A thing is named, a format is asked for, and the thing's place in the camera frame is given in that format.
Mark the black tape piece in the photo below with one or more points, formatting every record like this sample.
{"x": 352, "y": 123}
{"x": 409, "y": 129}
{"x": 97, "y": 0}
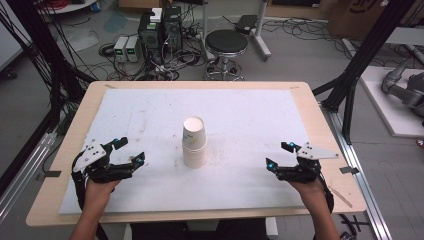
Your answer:
{"x": 53, "y": 173}
{"x": 349, "y": 170}

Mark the white table leg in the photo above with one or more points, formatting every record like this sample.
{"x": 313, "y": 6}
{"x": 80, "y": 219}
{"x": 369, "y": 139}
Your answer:
{"x": 271, "y": 230}

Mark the black metal frame post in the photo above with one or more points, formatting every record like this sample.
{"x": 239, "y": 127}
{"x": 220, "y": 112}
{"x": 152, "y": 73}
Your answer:
{"x": 366, "y": 53}
{"x": 50, "y": 60}

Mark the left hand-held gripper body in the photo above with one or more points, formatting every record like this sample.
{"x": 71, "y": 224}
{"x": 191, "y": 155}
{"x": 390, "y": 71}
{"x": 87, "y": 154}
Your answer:
{"x": 100, "y": 170}

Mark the person's right hand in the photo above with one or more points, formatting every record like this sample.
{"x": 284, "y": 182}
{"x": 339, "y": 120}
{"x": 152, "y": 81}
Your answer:
{"x": 308, "y": 191}

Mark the person's dark clothing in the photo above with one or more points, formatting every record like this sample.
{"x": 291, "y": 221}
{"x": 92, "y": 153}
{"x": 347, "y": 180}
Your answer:
{"x": 200, "y": 231}

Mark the white round table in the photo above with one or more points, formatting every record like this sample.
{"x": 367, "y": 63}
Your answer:
{"x": 70, "y": 7}

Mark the black round stool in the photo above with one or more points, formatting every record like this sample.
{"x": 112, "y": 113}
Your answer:
{"x": 226, "y": 41}

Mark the small white box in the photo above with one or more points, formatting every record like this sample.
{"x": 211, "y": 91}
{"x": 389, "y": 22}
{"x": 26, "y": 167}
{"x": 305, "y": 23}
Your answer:
{"x": 156, "y": 15}

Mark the white floor board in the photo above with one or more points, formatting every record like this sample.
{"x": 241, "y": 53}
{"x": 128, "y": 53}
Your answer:
{"x": 386, "y": 110}

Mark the white table mat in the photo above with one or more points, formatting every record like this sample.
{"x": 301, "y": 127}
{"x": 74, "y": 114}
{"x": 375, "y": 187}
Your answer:
{"x": 233, "y": 133}

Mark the aluminium floor rail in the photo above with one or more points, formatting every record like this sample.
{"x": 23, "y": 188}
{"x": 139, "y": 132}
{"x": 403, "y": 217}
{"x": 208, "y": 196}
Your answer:
{"x": 26, "y": 166}
{"x": 360, "y": 180}

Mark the black computer tower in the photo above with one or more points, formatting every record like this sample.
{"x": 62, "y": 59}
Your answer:
{"x": 172, "y": 31}
{"x": 150, "y": 36}

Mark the brown cardboard box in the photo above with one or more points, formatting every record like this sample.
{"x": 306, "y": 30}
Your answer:
{"x": 353, "y": 16}

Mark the flat black device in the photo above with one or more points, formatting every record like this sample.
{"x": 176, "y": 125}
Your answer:
{"x": 246, "y": 24}

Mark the grey bench power supply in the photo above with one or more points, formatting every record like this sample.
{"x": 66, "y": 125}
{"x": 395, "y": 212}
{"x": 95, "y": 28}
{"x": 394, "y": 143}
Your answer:
{"x": 120, "y": 49}
{"x": 132, "y": 49}

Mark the person's left hand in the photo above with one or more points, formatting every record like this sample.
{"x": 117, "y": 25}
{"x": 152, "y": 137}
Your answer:
{"x": 98, "y": 191}

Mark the thin wooden stick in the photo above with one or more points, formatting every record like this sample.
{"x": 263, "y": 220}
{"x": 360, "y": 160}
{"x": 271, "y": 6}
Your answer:
{"x": 340, "y": 197}

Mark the white wall panel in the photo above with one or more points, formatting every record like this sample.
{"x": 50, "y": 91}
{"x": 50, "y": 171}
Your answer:
{"x": 10, "y": 40}

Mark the white metal stand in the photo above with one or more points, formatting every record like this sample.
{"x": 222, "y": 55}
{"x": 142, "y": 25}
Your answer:
{"x": 261, "y": 36}

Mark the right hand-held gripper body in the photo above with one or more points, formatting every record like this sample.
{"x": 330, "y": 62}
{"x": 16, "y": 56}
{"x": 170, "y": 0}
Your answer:
{"x": 301, "y": 171}

